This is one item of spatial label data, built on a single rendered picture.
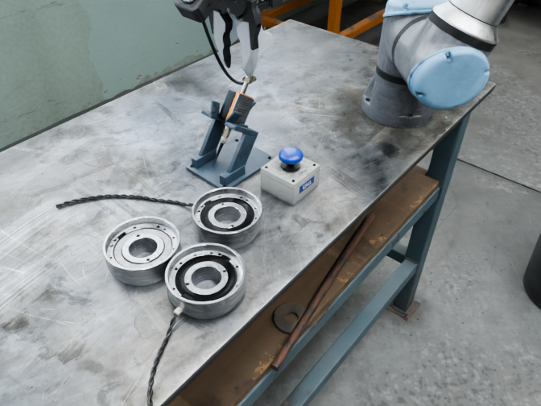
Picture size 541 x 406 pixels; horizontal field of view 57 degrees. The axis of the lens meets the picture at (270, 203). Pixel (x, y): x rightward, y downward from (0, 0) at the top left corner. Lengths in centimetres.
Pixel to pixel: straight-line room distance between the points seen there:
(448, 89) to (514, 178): 159
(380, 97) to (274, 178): 32
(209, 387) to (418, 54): 65
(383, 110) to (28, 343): 73
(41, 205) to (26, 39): 151
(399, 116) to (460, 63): 22
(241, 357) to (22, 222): 43
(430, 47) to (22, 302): 70
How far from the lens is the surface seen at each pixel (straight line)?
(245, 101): 84
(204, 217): 75
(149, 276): 69
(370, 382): 156
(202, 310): 64
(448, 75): 85
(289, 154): 80
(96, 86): 256
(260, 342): 94
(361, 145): 97
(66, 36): 242
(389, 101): 102
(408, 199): 126
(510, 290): 192
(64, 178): 93
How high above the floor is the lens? 133
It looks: 41 degrees down
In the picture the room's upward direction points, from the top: 1 degrees clockwise
